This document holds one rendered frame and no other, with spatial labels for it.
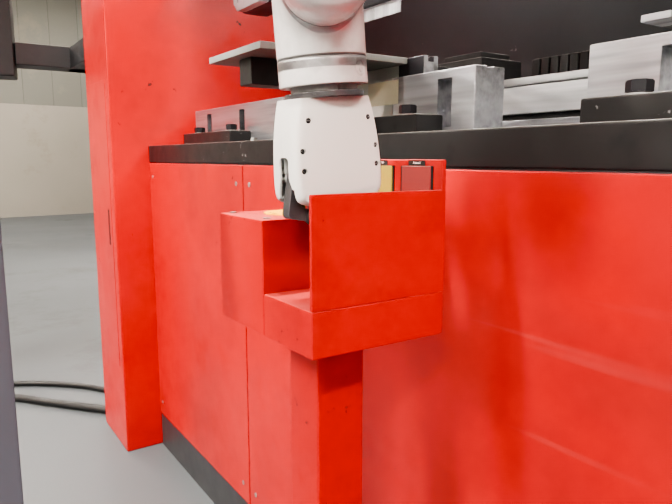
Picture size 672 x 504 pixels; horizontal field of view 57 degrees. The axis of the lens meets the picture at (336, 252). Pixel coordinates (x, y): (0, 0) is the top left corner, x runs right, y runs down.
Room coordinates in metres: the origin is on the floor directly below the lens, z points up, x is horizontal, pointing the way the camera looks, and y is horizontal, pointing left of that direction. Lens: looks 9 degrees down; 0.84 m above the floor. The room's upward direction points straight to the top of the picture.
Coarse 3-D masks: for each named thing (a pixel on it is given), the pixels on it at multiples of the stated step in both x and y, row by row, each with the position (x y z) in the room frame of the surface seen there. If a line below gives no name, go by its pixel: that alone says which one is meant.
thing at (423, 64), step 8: (416, 56) 1.00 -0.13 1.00; (424, 56) 0.99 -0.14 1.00; (432, 56) 1.00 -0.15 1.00; (408, 64) 1.02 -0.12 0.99; (416, 64) 1.00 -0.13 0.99; (424, 64) 0.99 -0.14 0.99; (432, 64) 1.00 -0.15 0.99; (400, 72) 1.03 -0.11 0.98; (408, 72) 1.02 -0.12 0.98; (416, 72) 1.00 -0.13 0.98; (424, 72) 0.99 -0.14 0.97
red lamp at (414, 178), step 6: (402, 168) 0.67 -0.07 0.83; (408, 168) 0.66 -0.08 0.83; (414, 168) 0.65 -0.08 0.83; (420, 168) 0.64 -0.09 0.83; (426, 168) 0.63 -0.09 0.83; (402, 174) 0.67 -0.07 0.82; (408, 174) 0.66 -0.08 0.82; (414, 174) 0.65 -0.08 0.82; (420, 174) 0.64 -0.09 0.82; (426, 174) 0.63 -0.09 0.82; (402, 180) 0.67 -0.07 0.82; (408, 180) 0.66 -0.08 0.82; (414, 180) 0.65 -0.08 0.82; (420, 180) 0.64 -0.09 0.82; (426, 180) 0.63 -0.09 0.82; (402, 186) 0.67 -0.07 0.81; (408, 186) 0.66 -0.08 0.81; (414, 186) 0.65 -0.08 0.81; (420, 186) 0.64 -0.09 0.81; (426, 186) 0.63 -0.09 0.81
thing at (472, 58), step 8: (456, 56) 1.22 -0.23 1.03; (464, 56) 1.20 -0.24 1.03; (472, 56) 1.18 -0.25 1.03; (480, 56) 1.16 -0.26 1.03; (488, 56) 1.17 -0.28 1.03; (496, 56) 1.19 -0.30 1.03; (504, 56) 1.20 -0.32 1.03; (440, 64) 1.24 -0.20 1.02; (448, 64) 1.22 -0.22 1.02; (456, 64) 1.20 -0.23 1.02; (464, 64) 1.18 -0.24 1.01; (472, 64) 1.17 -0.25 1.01; (480, 64) 1.15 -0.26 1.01; (488, 64) 1.16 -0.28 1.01; (496, 64) 1.17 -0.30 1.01; (504, 64) 1.18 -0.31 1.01; (512, 64) 1.19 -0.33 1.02; (520, 64) 1.21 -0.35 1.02; (504, 72) 1.18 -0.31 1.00; (512, 72) 1.19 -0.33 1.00; (520, 72) 1.21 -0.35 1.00
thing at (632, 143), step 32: (480, 128) 0.71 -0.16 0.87; (512, 128) 0.67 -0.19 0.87; (544, 128) 0.63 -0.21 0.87; (576, 128) 0.60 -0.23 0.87; (608, 128) 0.58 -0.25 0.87; (640, 128) 0.55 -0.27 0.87; (160, 160) 1.64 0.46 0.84; (192, 160) 1.45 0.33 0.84; (224, 160) 1.30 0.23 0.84; (256, 160) 1.17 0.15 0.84; (448, 160) 0.75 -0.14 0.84; (480, 160) 0.70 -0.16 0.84; (512, 160) 0.67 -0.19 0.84; (544, 160) 0.63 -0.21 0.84; (576, 160) 0.60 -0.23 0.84; (608, 160) 0.57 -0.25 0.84; (640, 160) 0.55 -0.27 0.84
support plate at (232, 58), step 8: (240, 48) 0.92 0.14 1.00; (248, 48) 0.90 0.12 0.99; (256, 48) 0.88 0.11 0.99; (264, 48) 0.88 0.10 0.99; (272, 48) 0.88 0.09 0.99; (216, 56) 0.99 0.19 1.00; (224, 56) 0.97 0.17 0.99; (232, 56) 0.95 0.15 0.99; (240, 56) 0.94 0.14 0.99; (248, 56) 0.94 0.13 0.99; (256, 56) 0.94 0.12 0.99; (264, 56) 0.94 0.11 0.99; (272, 56) 0.94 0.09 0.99; (368, 56) 0.97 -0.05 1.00; (376, 56) 0.98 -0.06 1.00; (384, 56) 0.99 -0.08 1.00; (392, 56) 1.00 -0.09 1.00; (216, 64) 1.02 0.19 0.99; (224, 64) 1.02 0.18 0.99; (232, 64) 1.02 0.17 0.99; (368, 64) 1.02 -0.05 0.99; (376, 64) 1.02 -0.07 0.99; (384, 64) 1.02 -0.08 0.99; (392, 64) 1.02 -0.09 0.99; (400, 64) 1.02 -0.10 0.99
